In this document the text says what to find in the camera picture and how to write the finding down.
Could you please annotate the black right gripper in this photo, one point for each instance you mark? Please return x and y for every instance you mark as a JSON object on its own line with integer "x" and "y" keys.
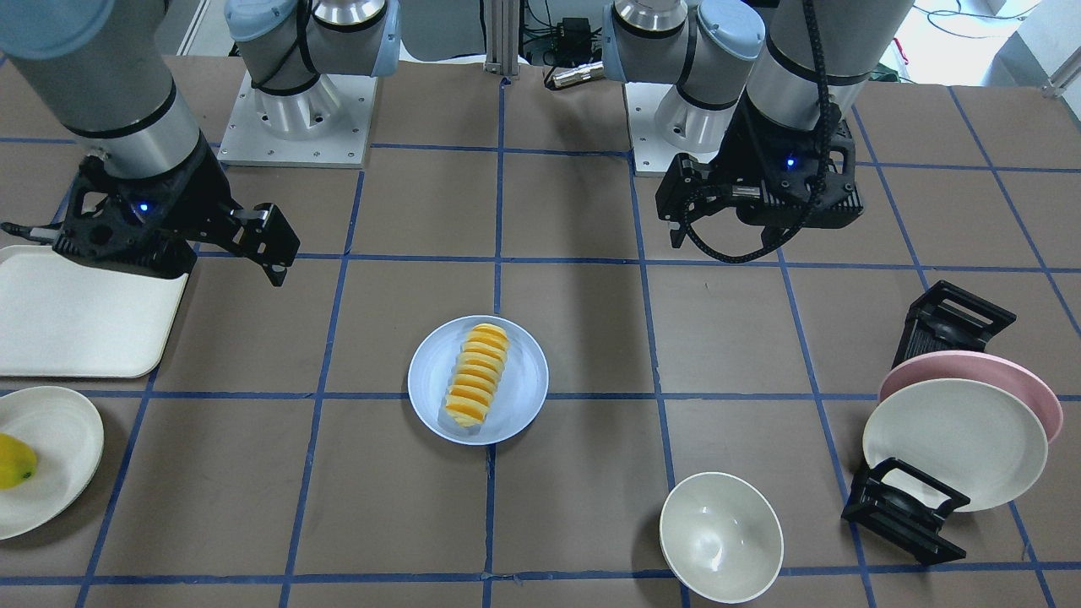
{"x": 200, "y": 196}

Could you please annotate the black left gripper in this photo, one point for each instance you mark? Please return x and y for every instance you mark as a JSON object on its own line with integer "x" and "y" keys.
{"x": 741, "y": 145}

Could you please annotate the yellow striped bread loaf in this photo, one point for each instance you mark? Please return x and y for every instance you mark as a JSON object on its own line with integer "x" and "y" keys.
{"x": 476, "y": 375}

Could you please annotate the light blue plate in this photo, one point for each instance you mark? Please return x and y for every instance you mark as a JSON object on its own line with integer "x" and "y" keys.
{"x": 520, "y": 395}

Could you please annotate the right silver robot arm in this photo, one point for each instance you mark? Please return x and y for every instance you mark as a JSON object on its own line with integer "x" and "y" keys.
{"x": 96, "y": 66}

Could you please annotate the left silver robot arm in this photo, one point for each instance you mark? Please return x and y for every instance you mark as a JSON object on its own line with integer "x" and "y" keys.
{"x": 791, "y": 64}

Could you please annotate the cream round plate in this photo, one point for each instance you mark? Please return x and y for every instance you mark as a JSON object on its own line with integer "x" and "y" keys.
{"x": 66, "y": 433}

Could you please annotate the pink plate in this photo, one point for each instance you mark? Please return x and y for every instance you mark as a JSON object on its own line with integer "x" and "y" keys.
{"x": 994, "y": 370}

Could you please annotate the cream plate in rack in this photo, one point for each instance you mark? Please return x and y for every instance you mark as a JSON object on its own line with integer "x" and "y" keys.
{"x": 973, "y": 437}

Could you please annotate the black plate rack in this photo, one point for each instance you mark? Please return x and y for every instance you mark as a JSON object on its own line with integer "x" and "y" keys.
{"x": 905, "y": 488}

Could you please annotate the cream rectangular tray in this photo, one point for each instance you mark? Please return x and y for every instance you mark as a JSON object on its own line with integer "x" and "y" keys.
{"x": 61, "y": 319}

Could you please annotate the yellow lemon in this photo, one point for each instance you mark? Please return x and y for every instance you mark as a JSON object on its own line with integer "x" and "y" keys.
{"x": 19, "y": 463}

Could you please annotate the white ceramic bowl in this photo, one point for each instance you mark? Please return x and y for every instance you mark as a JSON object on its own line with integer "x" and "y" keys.
{"x": 721, "y": 537}

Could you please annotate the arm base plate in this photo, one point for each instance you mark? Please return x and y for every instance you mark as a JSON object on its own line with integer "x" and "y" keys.
{"x": 662, "y": 124}
{"x": 326, "y": 126}

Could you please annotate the aluminium frame post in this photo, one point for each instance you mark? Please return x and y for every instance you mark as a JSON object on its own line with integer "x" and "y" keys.
{"x": 502, "y": 29}

